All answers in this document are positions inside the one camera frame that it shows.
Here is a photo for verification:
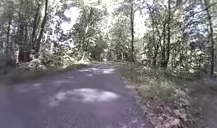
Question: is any grey asphalt path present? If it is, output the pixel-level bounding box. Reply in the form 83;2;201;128
0;61;154;128

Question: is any overgrown grass verge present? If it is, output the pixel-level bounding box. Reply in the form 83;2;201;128
0;61;97;84

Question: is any leaf-strewn grass verge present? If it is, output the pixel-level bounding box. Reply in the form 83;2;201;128
115;61;217;128

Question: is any wood of green trees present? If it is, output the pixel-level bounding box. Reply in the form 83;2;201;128
0;0;217;78

